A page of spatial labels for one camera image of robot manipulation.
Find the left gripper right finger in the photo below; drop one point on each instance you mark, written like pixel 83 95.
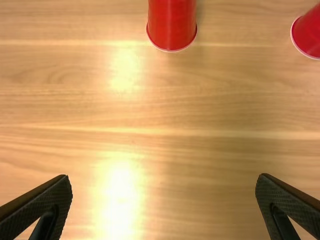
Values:
pixel 282 200

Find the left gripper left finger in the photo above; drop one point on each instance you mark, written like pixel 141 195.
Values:
pixel 30 212

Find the red cup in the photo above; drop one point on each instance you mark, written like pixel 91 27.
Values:
pixel 171 22
pixel 308 35

